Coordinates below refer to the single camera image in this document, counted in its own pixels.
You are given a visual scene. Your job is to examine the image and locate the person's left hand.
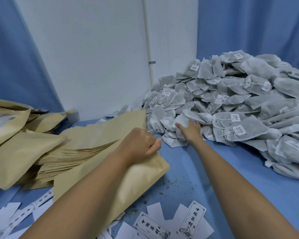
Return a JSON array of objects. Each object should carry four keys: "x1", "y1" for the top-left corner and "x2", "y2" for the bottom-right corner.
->
[{"x1": 119, "y1": 127, "x2": 162, "y2": 165}]

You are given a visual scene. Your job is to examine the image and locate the person's right hand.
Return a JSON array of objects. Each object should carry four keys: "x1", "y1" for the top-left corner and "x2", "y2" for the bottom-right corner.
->
[{"x1": 176, "y1": 120, "x2": 204, "y2": 145}]

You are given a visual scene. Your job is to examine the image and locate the white tea bag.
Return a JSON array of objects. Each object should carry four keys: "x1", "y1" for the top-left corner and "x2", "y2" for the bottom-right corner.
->
[{"x1": 173, "y1": 113, "x2": 191, "y2": 130}]

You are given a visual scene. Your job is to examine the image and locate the kraft paper pouch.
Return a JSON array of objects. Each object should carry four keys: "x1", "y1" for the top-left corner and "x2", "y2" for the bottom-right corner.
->
[{"x1": 53, "y1": 138, "x2": 170, "y2": 233}]

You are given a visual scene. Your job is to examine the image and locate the person's right forearm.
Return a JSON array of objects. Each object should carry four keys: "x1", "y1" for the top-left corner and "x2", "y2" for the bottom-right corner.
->
[{"x1": 193, "y1": 139, "x2": 299, "y2": 239}]

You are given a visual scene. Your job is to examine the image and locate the person's left forearm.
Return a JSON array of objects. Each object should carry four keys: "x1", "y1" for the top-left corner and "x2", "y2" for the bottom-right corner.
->
[{"x1": 19, "y1": 147, "x2": 135, "y2": 239}]

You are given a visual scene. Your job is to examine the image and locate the scattered tea crumbs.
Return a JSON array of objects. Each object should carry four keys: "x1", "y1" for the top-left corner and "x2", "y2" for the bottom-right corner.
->
[{"x1": 140, "y1": 179, "x2": 197, "y2": 212}]

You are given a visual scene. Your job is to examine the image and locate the stack of empty kraft pouches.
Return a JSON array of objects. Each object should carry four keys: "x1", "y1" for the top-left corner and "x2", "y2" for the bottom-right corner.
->
[{"x1": 22, "y1": 110, "x2": 147, "y2": 190}]

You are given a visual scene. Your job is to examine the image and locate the white paper backing piece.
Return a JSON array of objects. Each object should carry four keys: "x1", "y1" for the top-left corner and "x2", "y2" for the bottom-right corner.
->
[
  {"x1": 97, "y1": 220, "x2": 139, "y2": 239},
  {"x1": 174, "y1": 203, "x2": 215, "y2": 239},
  {"x1": 0, "y1": 202, "x2": 22, "y2": 232},
  {"x1": 146, "y1": 202, "x2": 175, "y2": 222}
]

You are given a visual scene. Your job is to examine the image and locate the pile of grey tea bags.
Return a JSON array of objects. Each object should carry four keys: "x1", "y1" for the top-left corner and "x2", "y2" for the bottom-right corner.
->
[{"x1": 106, "y1": 50, "x2": 299, "y2": 182}]

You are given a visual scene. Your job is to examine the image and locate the black-and-white printed label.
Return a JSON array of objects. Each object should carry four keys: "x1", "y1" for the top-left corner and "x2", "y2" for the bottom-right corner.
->
[
  {"x1": 133, "y1": 211, "x2": 171, "y2": 239},
  {"x1": 178, "y1": 200, "x2": 207, "y2": 239}
]

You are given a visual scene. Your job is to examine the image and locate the blue curtain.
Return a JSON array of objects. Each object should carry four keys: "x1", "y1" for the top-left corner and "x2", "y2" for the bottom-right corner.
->
[
  {"x1": 196, "y1": 0, "x2": 299, "y2": 70},
  {"x1": 0, "y1": 0, "x2": 65, "y2": 114}
]

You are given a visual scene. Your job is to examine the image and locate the large filled kraft pouch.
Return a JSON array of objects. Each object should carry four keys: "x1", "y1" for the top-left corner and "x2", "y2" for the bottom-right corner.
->
[{"x1": 0, "y1": 130, "x2": 67, "y2": 191}]

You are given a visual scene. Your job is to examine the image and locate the strip of printed labels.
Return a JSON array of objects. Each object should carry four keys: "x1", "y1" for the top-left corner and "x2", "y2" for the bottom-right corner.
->
[{"x1": 0, "y1": 188, "x2": 54, "y2": 239}]

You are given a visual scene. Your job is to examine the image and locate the filled kraft pouch with window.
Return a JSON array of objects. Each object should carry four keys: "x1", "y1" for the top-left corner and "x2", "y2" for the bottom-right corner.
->
[{"x1": 0, "y1": 106, "x2": 32, "y2": 151}]

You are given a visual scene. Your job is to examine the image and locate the white wall pipe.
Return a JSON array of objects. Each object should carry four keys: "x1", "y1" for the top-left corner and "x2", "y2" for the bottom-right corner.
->
[{"x1": 142, "y1": 0, "x2": 155, "y2": 85}]

